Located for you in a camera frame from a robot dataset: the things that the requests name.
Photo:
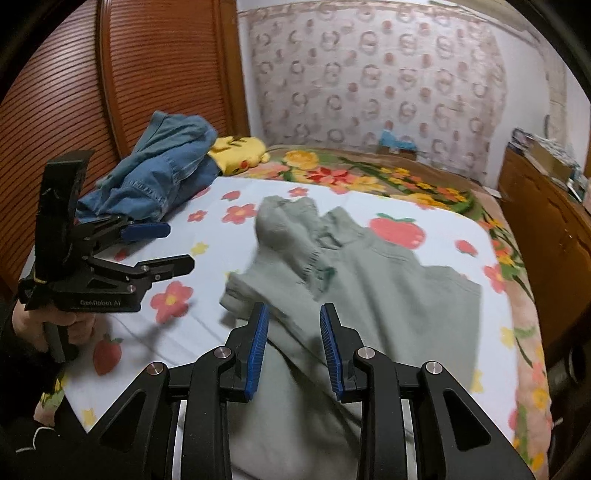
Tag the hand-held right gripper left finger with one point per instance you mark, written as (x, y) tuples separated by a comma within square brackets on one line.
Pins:
[(258, 350)]

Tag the wooden slatted wardrobe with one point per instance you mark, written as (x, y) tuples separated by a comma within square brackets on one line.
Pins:
[(161, 69)]

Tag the floral blanket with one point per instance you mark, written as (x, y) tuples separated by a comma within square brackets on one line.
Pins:
[(369, 177)]

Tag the person's left hand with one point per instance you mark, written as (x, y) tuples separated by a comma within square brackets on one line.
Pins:
[(27, 325)]

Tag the blue denim jeans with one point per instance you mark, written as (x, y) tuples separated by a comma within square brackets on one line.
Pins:
[(157, 175)]

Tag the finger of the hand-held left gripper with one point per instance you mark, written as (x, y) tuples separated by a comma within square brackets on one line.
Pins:
[(171, 266), (147, 230)]

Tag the pile of assorted boxes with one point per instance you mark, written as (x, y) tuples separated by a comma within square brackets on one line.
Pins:
[(549, 154)]

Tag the white fruit print bed sheet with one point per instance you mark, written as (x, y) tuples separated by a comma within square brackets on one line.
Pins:
[(323, 196)]

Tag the cream window curtain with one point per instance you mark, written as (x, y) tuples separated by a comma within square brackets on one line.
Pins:
[(556, 92)]

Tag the patterned lace wall curtain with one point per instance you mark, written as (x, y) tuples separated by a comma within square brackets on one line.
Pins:
[(369, 69)]

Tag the wooden cabinet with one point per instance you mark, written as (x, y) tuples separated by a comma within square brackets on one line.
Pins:
[(545, 221)]

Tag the green pants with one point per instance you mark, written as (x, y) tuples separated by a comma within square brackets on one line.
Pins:
[(392, 300)]

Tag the yellow plush toy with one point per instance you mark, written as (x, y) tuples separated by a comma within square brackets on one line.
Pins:
[(240, 152)]

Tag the blue object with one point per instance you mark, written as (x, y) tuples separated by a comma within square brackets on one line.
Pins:
[(395, 141)]

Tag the person's left forearm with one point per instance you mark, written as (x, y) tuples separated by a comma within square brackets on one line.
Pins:
[(23, 383)]

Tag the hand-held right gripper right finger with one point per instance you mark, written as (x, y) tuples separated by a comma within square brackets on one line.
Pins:
[(330, 350)]

